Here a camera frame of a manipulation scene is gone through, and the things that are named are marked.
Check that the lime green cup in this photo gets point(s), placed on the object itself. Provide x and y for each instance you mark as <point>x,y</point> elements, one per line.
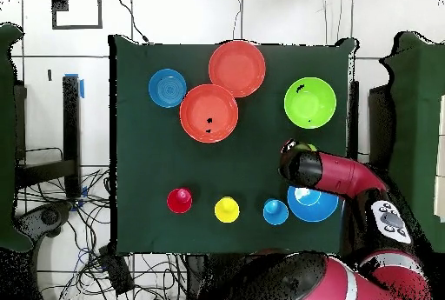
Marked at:
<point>307,147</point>

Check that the green bowl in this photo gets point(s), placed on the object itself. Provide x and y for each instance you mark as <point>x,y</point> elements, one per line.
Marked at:
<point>309,103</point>

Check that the orange bowl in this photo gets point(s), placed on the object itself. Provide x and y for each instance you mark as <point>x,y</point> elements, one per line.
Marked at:
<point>205,112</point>
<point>238,67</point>

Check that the small blue bowl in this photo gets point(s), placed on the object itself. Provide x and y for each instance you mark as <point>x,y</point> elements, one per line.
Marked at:
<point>167,87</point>

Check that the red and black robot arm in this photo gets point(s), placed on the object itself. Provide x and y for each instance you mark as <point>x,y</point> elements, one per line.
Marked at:
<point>340,174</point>

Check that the large blue bowl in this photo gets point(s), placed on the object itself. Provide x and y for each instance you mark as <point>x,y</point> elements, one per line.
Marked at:
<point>313,209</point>

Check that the light blue cup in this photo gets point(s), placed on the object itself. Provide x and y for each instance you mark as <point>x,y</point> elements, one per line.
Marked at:
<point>275,214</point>

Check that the yellow cup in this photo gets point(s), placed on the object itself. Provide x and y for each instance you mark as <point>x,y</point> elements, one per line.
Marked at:
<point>227,211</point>

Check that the red cup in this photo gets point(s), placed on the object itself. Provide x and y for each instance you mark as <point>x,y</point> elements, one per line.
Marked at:
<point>179,202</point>

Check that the dark green tablecloth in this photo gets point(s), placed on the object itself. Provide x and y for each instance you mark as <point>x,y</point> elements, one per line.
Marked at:
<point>156,157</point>

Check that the green cloth side table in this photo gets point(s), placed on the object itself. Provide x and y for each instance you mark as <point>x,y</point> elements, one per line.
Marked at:
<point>420,87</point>
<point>7,140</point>

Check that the black power brick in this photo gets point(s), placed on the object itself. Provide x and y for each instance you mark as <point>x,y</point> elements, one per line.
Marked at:
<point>118,272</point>

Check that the black metal frame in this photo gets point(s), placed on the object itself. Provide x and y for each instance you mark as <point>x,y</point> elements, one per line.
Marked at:
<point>71,122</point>

